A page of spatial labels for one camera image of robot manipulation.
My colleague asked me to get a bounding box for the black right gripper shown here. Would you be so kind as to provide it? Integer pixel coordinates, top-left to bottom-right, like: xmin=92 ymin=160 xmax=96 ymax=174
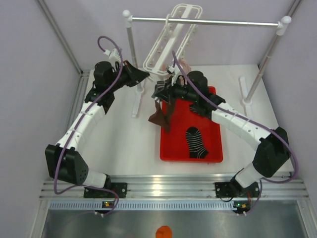
xmin=156 ymin=75 xmax=198 ymax=106

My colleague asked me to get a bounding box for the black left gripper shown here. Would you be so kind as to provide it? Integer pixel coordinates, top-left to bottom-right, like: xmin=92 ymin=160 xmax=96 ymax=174
xmin=107 ymin=60 xmax=149 ymax=92

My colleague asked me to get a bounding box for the pale pink sock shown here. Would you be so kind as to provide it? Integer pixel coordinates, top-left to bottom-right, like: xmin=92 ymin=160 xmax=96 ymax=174
xmin=179 ymin=59 xmax=192 ymax=74

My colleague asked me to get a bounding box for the white clip sock hanger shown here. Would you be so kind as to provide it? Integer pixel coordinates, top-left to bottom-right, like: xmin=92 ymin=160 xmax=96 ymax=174
xmin=143 ymin=3 xmax=203 ymax=77

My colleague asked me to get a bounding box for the brown sock striped cuff long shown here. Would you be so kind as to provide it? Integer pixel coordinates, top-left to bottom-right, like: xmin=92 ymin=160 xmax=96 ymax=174
xmin=164 ymin=100 xmax=176 ymax=133

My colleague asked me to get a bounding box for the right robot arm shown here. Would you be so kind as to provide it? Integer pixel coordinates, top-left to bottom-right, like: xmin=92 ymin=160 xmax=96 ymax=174
xmin=152 ymin=71 xmax=292 ymax=197

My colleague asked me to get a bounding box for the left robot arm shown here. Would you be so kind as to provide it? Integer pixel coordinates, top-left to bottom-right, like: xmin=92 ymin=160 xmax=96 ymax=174
xmin=45 ymin=60 xmax=150 ymax=197

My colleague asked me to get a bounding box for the white rack base foot left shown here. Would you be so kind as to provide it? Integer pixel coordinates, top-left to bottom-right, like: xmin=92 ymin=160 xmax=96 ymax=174
xmin=131 ymin=83 xmax=145 ymax=118

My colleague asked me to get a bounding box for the black striped sock upper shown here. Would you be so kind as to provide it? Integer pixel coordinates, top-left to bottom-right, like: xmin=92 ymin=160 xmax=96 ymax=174
xmin=189 ymin=104 xmax=200 ymax=115

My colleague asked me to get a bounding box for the black striped sock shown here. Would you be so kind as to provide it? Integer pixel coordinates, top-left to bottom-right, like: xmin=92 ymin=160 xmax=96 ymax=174
xmin=186 ymin=126 xmax=209 ymax=159
xmin=189 ymin=104 xmax=200 ymax=115

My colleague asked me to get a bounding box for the red plastic tray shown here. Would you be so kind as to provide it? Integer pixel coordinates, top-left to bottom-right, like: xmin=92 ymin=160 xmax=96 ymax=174
xmin=160 ymin=86 xmax=223 ymax=163

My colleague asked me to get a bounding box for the black striped sock lower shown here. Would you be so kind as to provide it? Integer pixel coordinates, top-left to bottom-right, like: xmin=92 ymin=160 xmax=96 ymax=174
xmin=186 ymin=126 xmax=209 ymax=159

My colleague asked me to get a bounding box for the orange round object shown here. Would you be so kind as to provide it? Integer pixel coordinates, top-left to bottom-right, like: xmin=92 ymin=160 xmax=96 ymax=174
xmin=156 ymin=226 xmax=172 ymax=238

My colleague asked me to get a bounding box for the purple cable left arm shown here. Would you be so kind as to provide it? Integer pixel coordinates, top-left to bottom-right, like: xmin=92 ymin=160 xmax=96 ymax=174
xmin=53 ymin=36 xmax=124 ymax=195

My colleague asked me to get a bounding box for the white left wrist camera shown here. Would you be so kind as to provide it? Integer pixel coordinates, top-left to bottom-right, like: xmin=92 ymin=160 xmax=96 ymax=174
xmin=104 ymin=48 xmax=121 ymax=63

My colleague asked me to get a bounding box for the aluminium mounting rail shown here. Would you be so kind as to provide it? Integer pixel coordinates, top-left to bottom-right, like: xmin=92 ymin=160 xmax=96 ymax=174
xmin=39 ymin=173 xmax=310 ymax=199

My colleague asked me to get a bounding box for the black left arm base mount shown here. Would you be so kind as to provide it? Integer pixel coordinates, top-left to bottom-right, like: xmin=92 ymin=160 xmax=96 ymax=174
xmin=83 ymin=182 xmax=128 ymax=198

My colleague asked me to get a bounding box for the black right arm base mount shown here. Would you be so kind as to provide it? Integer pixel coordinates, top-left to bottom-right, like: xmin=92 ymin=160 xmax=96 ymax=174
xmin=214 ymin=181 xmax=260 ymax=201

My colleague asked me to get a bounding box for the white drying rack frame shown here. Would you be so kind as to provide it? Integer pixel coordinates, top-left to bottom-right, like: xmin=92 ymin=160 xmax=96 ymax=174
xmin=123 ymin=10 xmax=292 ymax=104

